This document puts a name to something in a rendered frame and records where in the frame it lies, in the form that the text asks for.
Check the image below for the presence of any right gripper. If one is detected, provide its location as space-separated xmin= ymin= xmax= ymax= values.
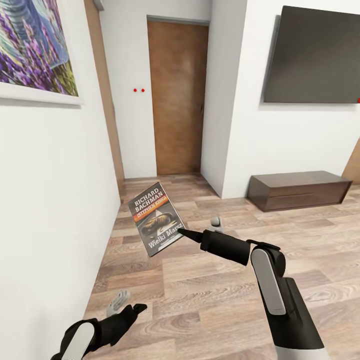
xmin=177 ymin=228 xmax=235 ymax=260

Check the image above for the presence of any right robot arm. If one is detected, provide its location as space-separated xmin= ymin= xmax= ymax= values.
xmin=177 ymin=216 xmax=331 ymax=360

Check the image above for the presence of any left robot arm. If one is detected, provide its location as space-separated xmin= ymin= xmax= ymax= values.
xmin=50 ymin=289 xmax=148 ymax=360

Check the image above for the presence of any hardback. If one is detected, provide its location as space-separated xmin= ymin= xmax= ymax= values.
xmin=127 ymin=182 xmax=187 ymax=258

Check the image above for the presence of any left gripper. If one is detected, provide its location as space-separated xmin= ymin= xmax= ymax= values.
xmin=107 ymin=303 xmax=148 ymax=346

